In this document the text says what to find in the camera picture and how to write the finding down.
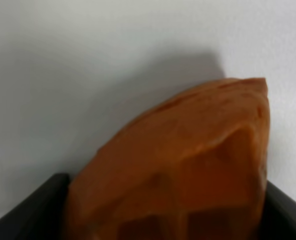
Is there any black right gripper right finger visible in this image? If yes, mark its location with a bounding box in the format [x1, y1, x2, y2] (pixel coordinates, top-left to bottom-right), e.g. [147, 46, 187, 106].
[259, 182, 296, 240]

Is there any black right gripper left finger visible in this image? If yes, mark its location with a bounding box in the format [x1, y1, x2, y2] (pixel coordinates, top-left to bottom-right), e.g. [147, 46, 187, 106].
[0, 173, 70, 240]

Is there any orange waffle wedge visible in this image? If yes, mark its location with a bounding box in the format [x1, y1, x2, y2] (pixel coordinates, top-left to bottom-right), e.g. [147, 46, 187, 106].
[61, 78, 270, 240]

